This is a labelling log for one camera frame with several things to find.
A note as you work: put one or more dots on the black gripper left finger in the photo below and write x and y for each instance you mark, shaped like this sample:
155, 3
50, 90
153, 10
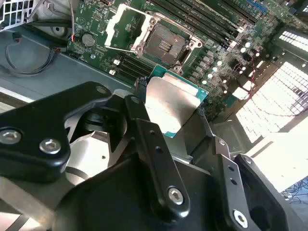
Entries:
36, 125

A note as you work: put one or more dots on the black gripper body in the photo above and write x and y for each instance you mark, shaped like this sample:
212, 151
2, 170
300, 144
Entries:
120, 199

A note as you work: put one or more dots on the metal socket cover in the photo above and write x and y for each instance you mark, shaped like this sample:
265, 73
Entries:
110, 36

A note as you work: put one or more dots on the silver CPU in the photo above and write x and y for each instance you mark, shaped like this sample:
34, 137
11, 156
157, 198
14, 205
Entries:
168, 101

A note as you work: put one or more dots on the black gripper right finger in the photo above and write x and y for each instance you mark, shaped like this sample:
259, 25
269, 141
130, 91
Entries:
235, 187

